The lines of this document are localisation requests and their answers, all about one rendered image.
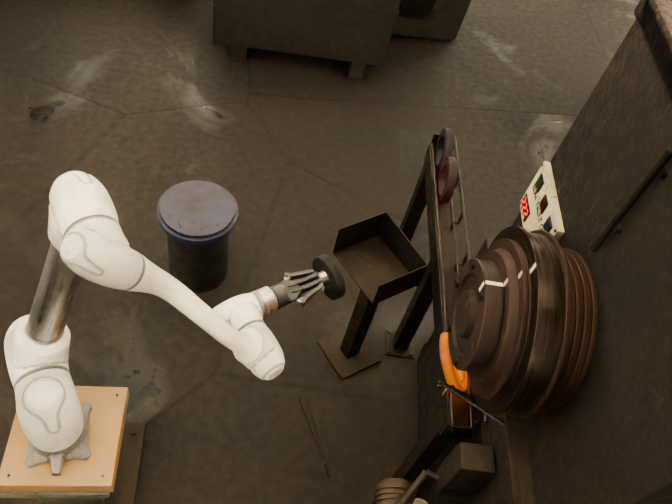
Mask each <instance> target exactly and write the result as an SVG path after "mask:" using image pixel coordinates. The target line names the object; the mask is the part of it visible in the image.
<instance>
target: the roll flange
mask: <svg viewBox="0 0 672 504"><path fill-rule="evenodd" d="M531 233H537V234H541V235H544V236H545V237H547V238H548V239H549V240H550V242H551V243H552V244H553V246H554V248H555V250H556V252H557V255H558V257H559V260H560V264H561V268H562V274H563V281H564V295H565V308H564V323H563V332H562V338H561V344H560V348H559V353H558V357H557V360H556V364H555V367H554V370H553V373H552V376H551V378H550V380H549V383H548V385H547V387H546V389H545V391H544V392H543V394H542V396H541V397H540V399H539V400H538V401H537V403H536V404H535V405H534V406H533V407H532V408H531V409H529V410H528V411H526V412H524V413H521V414H513V413H507V414H508V415H510V416H511V417H514V418H519V419H524V418H528V417H530V416H532V415H533V414H535V413H536V412H537V411H538V410H539V409H540V408H541V407H547V408H558V407H560V406H562V405H564V404H565V403H567V402H568V401H569V400H570V399H571V398H572V397H573V396H574V394H575V393H576V392H577V390H578V388H579V387H580V385H581V383H582V381H583V379H584V377H585V375H586V372H587V369H588V367H589V364H590V360H591V357H592V353H593V348H594V343H595V337H596V328H597V297H596V290H595V284H594V280H593V276H592V273H591V270H590V268H589V266H588V264H587V262H586V261H585V259H584V258H583V257H582V255H581V254H579V253H578V252H577V251H575V250H572V249H566V248H561V246H560V244H559V242H558V241H557V239H556V238H555V237H554V236H553V235H552V234H551V233H549V232H547V231H544V230H533V231H531Z"/></svg>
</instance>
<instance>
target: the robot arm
mask: <svg viewBox="0 0 672 504"><path fill-rule="evenodd" d="M49 201H50V204H49V218H48V237H49V240H50V242H51V244H50V248H49V251H48V254H47V258H46V261H45V264H44V268H43V271H42V274H41V278H40V281H39V284H38V288H37V291H36V295H35V298H34V301H33V305H32V308H31V311H30V315H25V316H23V317H20V318H18V319H17V320H16V321H14V322H13V323H12V324H11V326H10V327H9V329H8V331H7V333H6V335H5V339H4V352H5V359H6V364H7V368H8V372H9V376H10V379H11V382H12V385H13V388H14V392H15V399H16V412H17V416H18V419H19V422H20V425H21V427H22V429H23V431H24V433H25V435H26V436H27V438H28V449H27V455H26V457H25V460H24V464H25V466H26V467H28V468H32V467H35V466H37V465H40V464H46V463H51V472H52V476H59V475H61V472H62V467H63V462H64V461H67V460H75V459H78V460H87V459H89V458H90V456H91V451H90V449H89V416H90V413H91V410H92V406H91V404H90V403H88V402H85V403H82V404H80V401H79V398H78V395H77V392H76V389H75V386H74V383H73V381H72V378H71V375H70V372H69V366H68V360H69V346H70V338H71V334H70V330H69V328H68V326H67V325H66V323H67V321H68V318H69V315H70V312H71V309H72V307H73V304H74V301H75V298H76V295H77V293H78V290H79V287H80V284H81V281H82V279H83V278H85V279H87V280H89V281H91V282H94V283H96V284H99V285H102V286H105V287H108V288H114V289H119V290H124V291H134V292H143V293H150V294H154V295H156V296H159V297H161V298H162V299H164V300H166V301H167V302H169V303H170V304H171V305H173V306H174V307H175V308H177V309H178V310H179V311H180V312H182V313H183V314H184V315H185V316H187V317H188V318H189V319H190V320H192V321H193V322H194V323H196V324H197V325H198V326H199V327H201V328H202V329H203V330H204V331H206V332H207V333H208V334H209V335H211V336H212V337H213V338H215V339H216V340H217V341H218V342H220V343H221V344H222V345H224V346H225V347H227V348H228V349H230V350H232V351H233V354H234V356H235V358H236V359H237V360H238V361H239V362H241V363H242V364H243V365H245V366H246V367H247V368H248V369H250V370H251V371H252V373H253V374H254V375H255V376H257V377H258V378H260V379H262V380H271V379H274V378H275V377H277V376H278V375H279V374H280V373H281V372H282V371H283V369H284V366H285V358H284V354H283V351H282V349H281V347H280V345H279V343H278V341H277V340H276V338H275V336H274V335H273V333H272V332H271V330H270V329H269V328H268V327H267V326H266V324H265V323H264V321H263V318H266V317H267V316H270V315H272V314H274V313H276V312H278V309H280V308H282V307H285V306H287V305H289V304H290V303H296V302H297V303H299V304H301V306H302V307H304V306H305V304H306V302H307V301H309V300H310V299H311V298H313V297H314V296H315V295H317V294H318V293H319V292H321V291H322V290H323V286H324V285H323V284H324V283H326V282H328V281H329V278H328V276H327V274H326V273H325V272H324V271H320V272H318V271H316V272H315V271H314V270H313V269H310V270H304V271H299V272H294V273H287V272H285V273H284V280H283V281H282V282H281V283H278V284H276V285H273V286H271V287H270V288H269V287H267V286H265V287H263V288H260V289H258V290H256V291H252V292H251V293H247V294H241V295H237V296H235V297H232V298H230V299H228V300H226V301H224V302H222V303H220V304H219V305H217V306H216V307H214V308H213V309H211V308H210V307H209V306H208V305H207V304H206V303H204V302H203V301H202V300H201V299H200V298H199V297H198V296H197V295H195V294H194V293H193V292H192V291H191V290H190V289H188V288H187V287H186V286H185V285H184V284H182V283H181V282H180V281H178V280H177V279H176V278H174V277H173V276H171V275H170V274H169V273H167V272H166V271H164V270H162V269H161V268H159V267H158V266H156V265H155V264H154V263H152V262H151V261H149V260H148V259H147V258H146V257H144V256H143V255H142V254H140V253H139V252H137V251H135V250H133V249H132V248H130V247H129V243H128V241H127V239H126V237H125V236H124V234H123V232H122V230H121V227H120V225H119V221H118V215H117V212H116V209H115V207H114V204H113V202H112V200H111V198H110V196H109V194H108V192H107V190H106V189H105V187H104V186H103V185H102V184H101V183H100V181H98V180H97V179H96V178H95V177H93V176H92V175H91V174H87V173H85V172H82V171H70V172H67V173H64V174H62V175H61V176H59V177H58V178H57V179H56V180H55V181H54V183H53V185H52V187H51V190H50V194H49ZM300 278H302V279H300ZM295 279H298V280H295ZM299 279H300V280H299ZM317 279H318V280H317ZM290 280H295V281H290ZM314 280H315V281H314ZM312 281H313V282H312ZM310 282H311V283H310ZM307 283H308V284H307ZM305 284H306V285H305ZM303 285H304V286H303ZM311 289H313V290H311ZM309 290H311V291H310V292H309V293H307V294H306V295H305V296H304V297H301V298H300V299H299V297H300V296H301V295H302V294H304V293H305V292H307V291H309Z"/></svg>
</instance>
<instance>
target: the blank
mask: <svg viewBox="0 0 672 504"><path fill-rule="evenodd" d="M312 265H313V270H314V271H315V272H316V271H318V272H320V271H324V272H325V273H326V274H327V276H328V278H329V281H328V282H326V283H324V284H323V285H324V286H323V290H322V291H323V293H324V294H325V295H326V296H327V297H328V298H329V299H331V300H336V299H338V298H341V297H343V296H344V294H345V290H346V287H345V281H344V278H343V275H342V273H341V271H340V269H339V267H338V265H337V264H336V262H335V261H334V260H333V259H332V258H331V257H330V256H329V255H327V254H322V255H320V256H317V257H315V258H314V260H313V264H312Z"/></svg>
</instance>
